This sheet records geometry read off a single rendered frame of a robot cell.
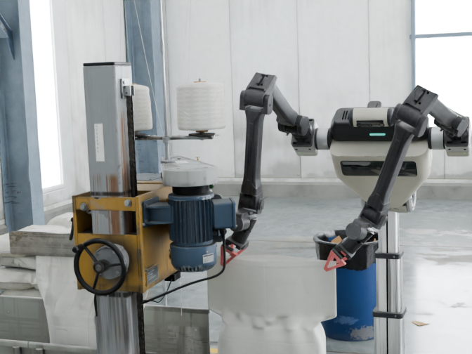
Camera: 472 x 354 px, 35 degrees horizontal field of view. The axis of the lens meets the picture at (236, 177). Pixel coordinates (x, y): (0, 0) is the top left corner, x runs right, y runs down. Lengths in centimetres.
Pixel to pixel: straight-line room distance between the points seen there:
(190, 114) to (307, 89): 840
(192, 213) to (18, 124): 632
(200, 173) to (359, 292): 272
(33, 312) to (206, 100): 155
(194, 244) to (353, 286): 260
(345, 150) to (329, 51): 781
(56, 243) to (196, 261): 84
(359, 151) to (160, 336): 117
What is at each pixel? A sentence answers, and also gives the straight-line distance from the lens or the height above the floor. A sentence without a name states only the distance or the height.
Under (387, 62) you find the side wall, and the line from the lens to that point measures 1067.
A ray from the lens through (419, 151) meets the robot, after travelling 298.
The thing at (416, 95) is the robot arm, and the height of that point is 162.
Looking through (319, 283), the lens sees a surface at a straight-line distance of 273.
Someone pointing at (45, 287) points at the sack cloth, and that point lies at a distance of 316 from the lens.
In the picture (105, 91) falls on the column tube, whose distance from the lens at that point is 242.
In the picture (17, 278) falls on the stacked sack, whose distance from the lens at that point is 571.
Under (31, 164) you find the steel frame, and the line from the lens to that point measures 852.
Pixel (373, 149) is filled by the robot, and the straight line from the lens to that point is 301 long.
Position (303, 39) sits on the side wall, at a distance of 1089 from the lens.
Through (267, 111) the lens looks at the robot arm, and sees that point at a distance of 259.
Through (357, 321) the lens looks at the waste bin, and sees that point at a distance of 501.
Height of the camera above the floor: 169
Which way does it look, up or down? 7 degrees down
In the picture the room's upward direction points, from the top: 2 degrees counter-clockwise
